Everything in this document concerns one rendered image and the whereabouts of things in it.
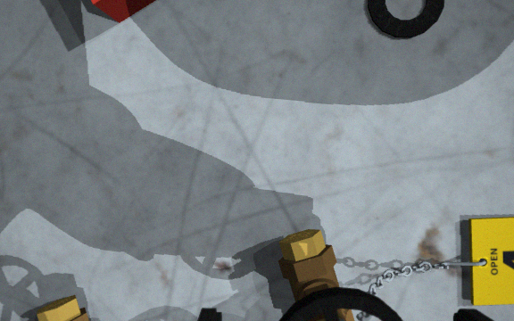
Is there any black flat ring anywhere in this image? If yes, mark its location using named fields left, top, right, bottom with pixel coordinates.
left=368, top=0, right=444, bottom=37

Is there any yellow tag on silver chain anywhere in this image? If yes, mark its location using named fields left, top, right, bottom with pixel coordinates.
left=367, top=217, right=514, bottom=305

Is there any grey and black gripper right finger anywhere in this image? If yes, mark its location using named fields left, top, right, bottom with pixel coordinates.
left=453, top=309, right=493, bottom=321

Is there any dark red rectangular block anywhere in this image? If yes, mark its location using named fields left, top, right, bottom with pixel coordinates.
left=91, top=0, right=156, bottom=23

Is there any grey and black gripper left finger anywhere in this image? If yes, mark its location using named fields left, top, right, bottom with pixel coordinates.
left=197, top=308, right=222, bottom=321

